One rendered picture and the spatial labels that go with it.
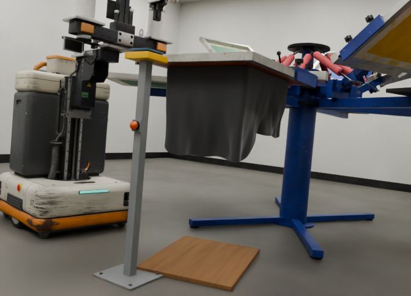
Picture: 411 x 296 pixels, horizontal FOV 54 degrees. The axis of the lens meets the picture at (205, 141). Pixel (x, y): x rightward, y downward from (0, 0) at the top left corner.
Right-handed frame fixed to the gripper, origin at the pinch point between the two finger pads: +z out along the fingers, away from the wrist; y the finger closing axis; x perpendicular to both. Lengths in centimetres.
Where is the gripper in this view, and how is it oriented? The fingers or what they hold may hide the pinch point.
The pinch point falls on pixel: (156, 15)
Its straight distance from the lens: 178.9
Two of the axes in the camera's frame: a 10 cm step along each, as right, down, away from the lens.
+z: -0.9, 10.0, 0.4
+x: 7.0, 0.3, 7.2
